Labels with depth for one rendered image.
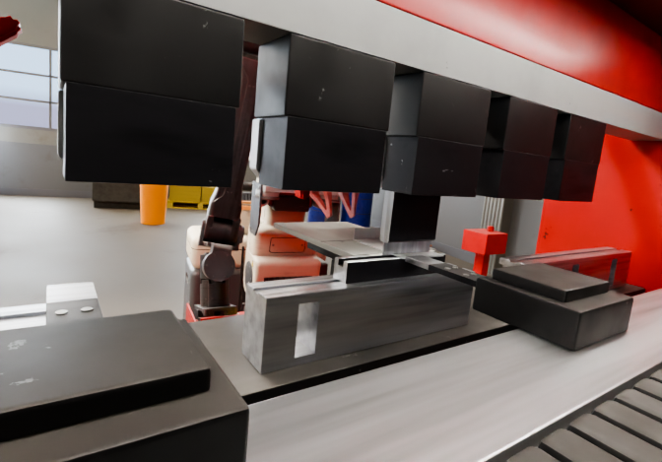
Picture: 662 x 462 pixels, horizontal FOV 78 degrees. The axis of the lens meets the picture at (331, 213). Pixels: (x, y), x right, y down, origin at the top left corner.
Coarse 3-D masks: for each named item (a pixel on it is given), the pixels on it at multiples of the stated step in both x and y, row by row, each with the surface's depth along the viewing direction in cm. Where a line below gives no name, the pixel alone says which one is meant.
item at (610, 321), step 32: (416, 256) 60; (480, 288) 45; (512, 288) 42; (544, 288) 40; (576, 288) 40; (608, 288) 44; (512, 320) 42; (544, 320) 39; (576, 320) 36; (608, 320) 40
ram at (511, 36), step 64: (192, 0) 37; (256, 0) 40; (320, 0) 44; (384, 0) 48; (448, 0) 54; (512, 0) 61; (576, 0) 71; (448, 64) 56; (512, 64) 64; (576, 64) 75; (640, 64) 89; (640, 128) 95
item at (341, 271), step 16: (352, 256) 59; (368, 256) 60; (384, 256) 62; (336, 272) 57; (352, 272) 56; (368, 272) 58; (384, 272) 59; (400, 272) 61; (416, 272) 63; (432, 272) 65
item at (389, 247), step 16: (384, 208) 60; (400, 208) 60; (416, 208) 61; (432, 208) 64; (384, 224) 60; (400, 224) 60; (416, 224) 62; (432, 224) 64; (384, 240) 60; (400, 240) 61; (416, 240) 63
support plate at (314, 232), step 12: (276, 228) 80; (288, 228) 76; (300, 228) 78; (312, 228) 79; (324, 228) 80; (336, 228) 81; (348, 228) 83; (312, 240) 69; (324, 240) 68; (348, 240) 70; (336, 252) 63; (348, 252) 61; (360, 252) 62; (372, 252) 62
